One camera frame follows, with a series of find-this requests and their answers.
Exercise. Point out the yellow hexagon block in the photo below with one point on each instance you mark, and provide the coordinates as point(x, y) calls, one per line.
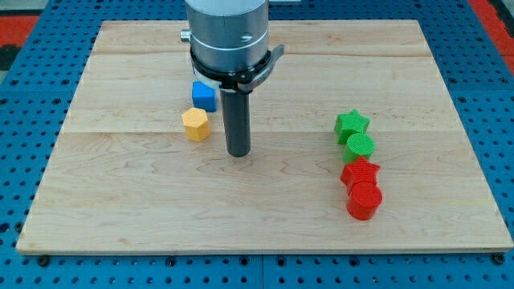
point(196, 124)

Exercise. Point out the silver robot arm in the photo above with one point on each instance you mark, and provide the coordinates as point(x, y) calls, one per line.
point(228, 35)

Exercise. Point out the green star block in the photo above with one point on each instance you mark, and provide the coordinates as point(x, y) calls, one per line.
point(348, 124)

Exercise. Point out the red star block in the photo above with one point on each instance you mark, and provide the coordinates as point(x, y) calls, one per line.
point(361, 170)

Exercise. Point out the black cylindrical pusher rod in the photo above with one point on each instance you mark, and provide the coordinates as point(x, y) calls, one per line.
point(236, 120)

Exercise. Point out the blue pentagon block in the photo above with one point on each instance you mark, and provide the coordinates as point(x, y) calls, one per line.
point(204, 97)

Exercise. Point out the wooden board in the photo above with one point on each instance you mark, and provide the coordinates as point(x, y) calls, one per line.
point(123, 179)

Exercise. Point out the green cylinder block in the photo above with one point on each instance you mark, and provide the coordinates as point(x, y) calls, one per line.
point(358, 145)

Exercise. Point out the red cylinder block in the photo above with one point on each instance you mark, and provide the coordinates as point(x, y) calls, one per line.
point(364, 200)

